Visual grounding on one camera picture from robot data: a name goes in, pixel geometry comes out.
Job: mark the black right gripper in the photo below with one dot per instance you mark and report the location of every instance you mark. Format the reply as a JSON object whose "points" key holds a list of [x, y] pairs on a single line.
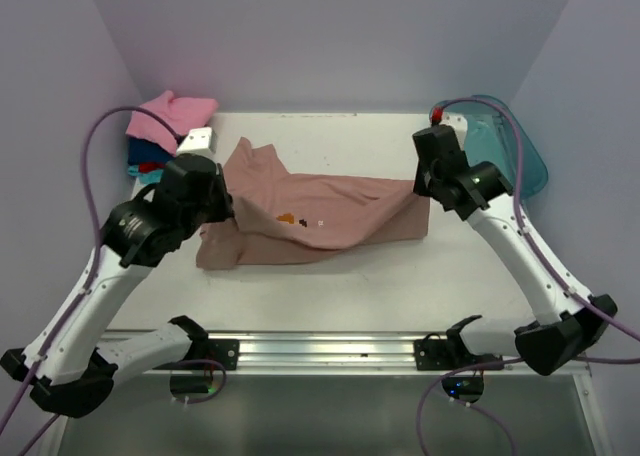
{"points": [[420, 184]]}

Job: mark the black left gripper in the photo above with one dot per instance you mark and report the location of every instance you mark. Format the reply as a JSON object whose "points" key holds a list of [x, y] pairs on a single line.
{"points": [[223, 210]]}

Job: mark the dusty pink printed t-shirt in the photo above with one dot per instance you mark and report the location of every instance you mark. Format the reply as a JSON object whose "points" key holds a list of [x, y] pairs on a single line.
{"points": [[284, 218]]}

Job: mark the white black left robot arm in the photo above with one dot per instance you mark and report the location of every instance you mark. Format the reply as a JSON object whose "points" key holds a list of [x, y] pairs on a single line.
{"points": [[126, 255]]}

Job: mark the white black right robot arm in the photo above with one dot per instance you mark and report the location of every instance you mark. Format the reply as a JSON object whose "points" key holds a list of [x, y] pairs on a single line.
{"points": [[567, 317]]}

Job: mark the folded teal t-shirt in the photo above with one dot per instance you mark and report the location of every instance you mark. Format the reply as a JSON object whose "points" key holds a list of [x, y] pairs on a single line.
{"points": [[145, 179]]}

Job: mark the folded red t-shirt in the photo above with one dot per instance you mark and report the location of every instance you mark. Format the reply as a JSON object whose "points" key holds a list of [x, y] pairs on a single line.
{"points": [[149, 167]]}

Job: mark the teal plastic bin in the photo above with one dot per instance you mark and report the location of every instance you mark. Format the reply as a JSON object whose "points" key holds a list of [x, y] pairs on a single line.
{"points": [[491, 138]]}

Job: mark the folded navy blue t-shirt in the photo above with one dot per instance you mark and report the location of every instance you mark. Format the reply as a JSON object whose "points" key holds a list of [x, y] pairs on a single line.
{"points": [[141, 151]]}

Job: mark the folded pink t-shirt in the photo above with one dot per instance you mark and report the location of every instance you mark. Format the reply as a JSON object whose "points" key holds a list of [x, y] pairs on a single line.
{"points": [[182, 114]]}

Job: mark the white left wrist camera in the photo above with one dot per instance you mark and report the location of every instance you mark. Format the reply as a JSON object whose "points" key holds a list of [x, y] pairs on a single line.
{"points": [[200, 141]]}

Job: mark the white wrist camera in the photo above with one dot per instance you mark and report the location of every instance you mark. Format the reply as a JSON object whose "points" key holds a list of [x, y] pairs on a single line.
{"points": [[200, 141], [451, 121]]}

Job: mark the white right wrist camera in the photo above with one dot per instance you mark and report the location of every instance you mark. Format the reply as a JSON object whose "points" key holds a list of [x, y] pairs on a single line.
{"points": [[451, 121]]}

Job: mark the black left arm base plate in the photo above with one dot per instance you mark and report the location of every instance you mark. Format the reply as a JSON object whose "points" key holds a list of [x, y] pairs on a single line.
{"points": [[225, 351]]}

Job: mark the aluminium mounting rail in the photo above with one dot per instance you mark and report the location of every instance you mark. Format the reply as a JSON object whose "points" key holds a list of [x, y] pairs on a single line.
{"points": [[320, 351]]}

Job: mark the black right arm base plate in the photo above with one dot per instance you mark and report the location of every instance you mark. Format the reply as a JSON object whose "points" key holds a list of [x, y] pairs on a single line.
{"points": [[436, 352]]}

